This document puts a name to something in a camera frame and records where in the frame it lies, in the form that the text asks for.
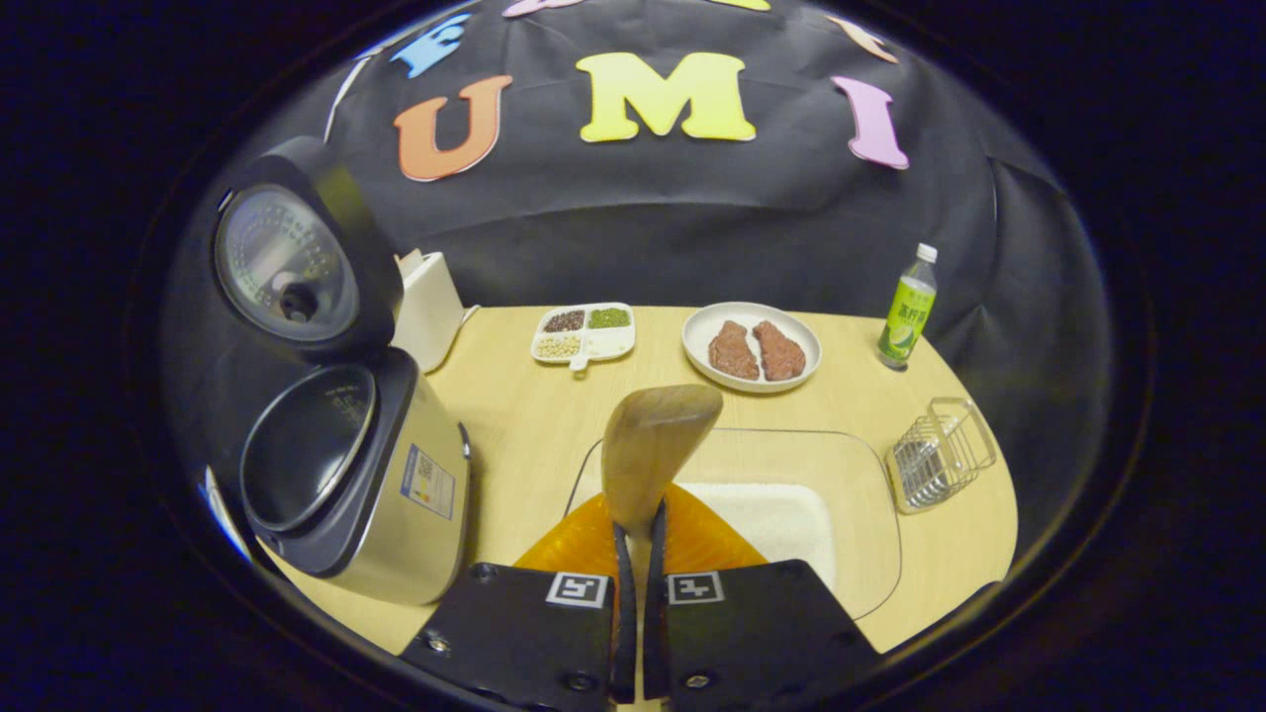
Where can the wooden spoon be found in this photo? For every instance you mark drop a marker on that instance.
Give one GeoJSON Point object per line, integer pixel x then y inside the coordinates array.
{"type": "Point", "coordinates": [653, 445]}

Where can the white round plate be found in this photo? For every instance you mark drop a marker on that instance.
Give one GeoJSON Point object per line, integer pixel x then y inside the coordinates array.
{"type": "Point", "coordinates": [697, 346]}

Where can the white divided grain dish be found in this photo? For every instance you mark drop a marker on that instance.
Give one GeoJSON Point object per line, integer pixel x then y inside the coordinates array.
{"type": "Point", "coordinates": [593, 344]}

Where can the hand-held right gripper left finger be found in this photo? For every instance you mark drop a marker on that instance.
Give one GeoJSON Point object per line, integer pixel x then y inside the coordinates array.
{"type": "Point", "coordinates": [624, 633]}

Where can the silver black rice cooker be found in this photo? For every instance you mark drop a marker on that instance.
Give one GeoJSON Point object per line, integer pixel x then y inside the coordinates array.
{"type": "Point", "coordinates": [396, 494]}

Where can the black backdrop cloth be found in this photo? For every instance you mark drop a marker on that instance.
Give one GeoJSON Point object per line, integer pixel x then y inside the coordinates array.
{"type": "Point", "coordinates": [692, 218]}

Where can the green label drink bottle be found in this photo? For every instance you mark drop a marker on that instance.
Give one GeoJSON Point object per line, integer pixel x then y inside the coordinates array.
{"type": "Point", "coordinates": [907, 316]}

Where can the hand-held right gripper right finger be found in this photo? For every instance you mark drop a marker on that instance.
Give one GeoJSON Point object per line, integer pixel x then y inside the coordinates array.
{"type": "Point", "coordinates": [655, 633]}

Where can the brown meat piece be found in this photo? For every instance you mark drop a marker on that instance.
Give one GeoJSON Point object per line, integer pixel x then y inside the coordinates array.
{"type": "Point", "coordinates": [732, 351]}
{"type": "Point", "coordinates": [781, 351]}

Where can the clear glass dish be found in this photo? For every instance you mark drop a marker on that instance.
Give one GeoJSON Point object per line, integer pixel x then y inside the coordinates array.
{"type": "Point", "coordinates": [851, 475]}

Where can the white toaster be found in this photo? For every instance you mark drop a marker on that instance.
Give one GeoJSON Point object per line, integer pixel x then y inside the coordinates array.
{"type": "Point", "coordinates": [427, 311]}

